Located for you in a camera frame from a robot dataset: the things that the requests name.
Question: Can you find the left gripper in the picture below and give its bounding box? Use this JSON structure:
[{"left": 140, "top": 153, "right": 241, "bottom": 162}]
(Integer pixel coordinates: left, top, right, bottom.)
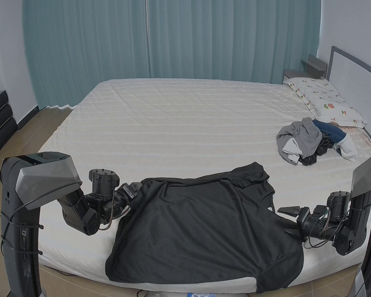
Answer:
[{"left": 121, "top": 182, "right": 144, "bottom": 202}]

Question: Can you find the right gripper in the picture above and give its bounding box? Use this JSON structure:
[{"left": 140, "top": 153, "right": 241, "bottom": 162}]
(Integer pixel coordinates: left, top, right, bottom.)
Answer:
[{"left": 278, "top": 207, "right": 328, "bottom": 241}]

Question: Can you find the black T-shirt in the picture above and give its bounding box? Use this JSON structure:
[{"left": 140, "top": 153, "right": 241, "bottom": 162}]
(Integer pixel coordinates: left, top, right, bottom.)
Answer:
[{"left": 104, "top": 162, "right": 305, "bottom": 295}]

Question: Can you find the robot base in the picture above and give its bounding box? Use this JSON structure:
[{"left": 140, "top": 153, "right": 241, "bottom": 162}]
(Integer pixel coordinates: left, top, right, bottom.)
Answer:
[{"left": 139, "top": 290, "right": 223, "bottom": 297}]

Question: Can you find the bed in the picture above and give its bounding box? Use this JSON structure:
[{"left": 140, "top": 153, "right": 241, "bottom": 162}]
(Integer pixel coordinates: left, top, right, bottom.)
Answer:
[{"left": 37, "top": 46, "right": 371, "bottom": 293}]

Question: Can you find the pile of clothes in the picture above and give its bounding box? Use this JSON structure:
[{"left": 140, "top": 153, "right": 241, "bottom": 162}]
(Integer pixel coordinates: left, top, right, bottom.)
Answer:
[{"left": 276, "top": 117, "right": 357, "bottom": 167}]

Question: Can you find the white printed pillow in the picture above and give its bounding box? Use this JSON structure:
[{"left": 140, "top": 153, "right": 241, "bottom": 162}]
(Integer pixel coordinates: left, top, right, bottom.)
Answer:
[{"left": 283, "top": 77, "right": 368, "bottom": 127}]

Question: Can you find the black chest of drawers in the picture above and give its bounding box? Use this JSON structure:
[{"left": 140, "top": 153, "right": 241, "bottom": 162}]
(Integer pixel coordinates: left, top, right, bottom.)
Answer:
[{"left": 0, "top": 91, "right": 18, "bottom": 166}]

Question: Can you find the blue-green curtain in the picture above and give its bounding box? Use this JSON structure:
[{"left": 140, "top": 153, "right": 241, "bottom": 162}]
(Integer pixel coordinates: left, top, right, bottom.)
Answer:
[
  {"left": 23, "top": 0, "right": 150, "bottom": 110},
  {"left": 146, "top": 0, "right": 322, "bottom": 84}
]

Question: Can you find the grey bedside table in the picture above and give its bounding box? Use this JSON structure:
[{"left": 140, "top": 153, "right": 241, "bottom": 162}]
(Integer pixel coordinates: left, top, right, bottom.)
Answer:
[{"left": 284, "top": 54, "right": 328, "bottom": 80}]

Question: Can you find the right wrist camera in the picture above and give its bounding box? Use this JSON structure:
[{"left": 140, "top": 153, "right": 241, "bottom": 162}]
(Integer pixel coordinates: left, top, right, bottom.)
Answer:
[{"left": 314, "top": 205, "right": 330, "bottom": 219}]

